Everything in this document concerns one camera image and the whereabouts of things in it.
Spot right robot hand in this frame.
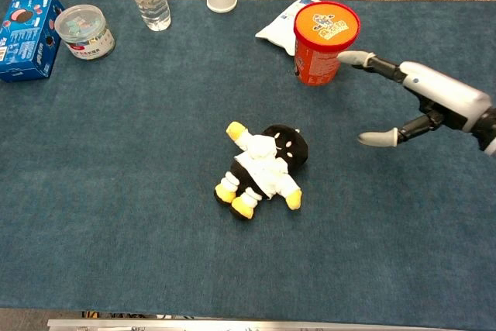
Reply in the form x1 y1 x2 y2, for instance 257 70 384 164
336 50 494 148

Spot blue Oreo cookie box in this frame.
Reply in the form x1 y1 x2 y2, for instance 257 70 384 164
0 0 66 84

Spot orange cylindrical snack canister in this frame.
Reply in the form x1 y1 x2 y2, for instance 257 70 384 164
293 0 361 87

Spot clear round jar colourful candies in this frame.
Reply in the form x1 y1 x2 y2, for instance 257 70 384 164
53 4 116 60

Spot blue felt table cloth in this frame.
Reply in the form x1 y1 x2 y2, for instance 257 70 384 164
0 0 496 321

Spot aluminium profile rail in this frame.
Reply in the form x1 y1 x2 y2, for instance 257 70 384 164
46 318 460 331

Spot white plastic pouch blue print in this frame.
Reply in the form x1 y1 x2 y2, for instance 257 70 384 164
255 0 322 57

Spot black and white plush doll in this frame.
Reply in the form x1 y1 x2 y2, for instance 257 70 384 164
214 120 310 221

